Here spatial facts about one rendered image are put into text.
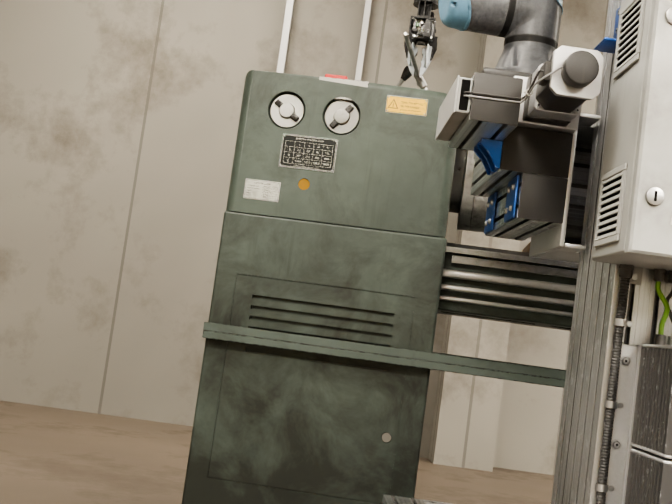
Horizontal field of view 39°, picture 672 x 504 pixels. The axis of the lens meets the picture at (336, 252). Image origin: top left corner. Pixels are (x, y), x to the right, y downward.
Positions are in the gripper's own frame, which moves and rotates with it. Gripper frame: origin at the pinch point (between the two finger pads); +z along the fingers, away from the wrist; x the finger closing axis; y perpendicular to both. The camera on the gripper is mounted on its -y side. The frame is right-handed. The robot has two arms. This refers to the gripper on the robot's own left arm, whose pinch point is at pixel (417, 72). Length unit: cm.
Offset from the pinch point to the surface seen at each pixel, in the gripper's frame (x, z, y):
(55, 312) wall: -182, 86, -223
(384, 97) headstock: -7.0, 11.7, 13.9
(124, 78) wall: -167, -43, -225
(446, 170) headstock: 11.9, 29.2, 13.9
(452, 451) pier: 32, 126, -228
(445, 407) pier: 26, 105, -227
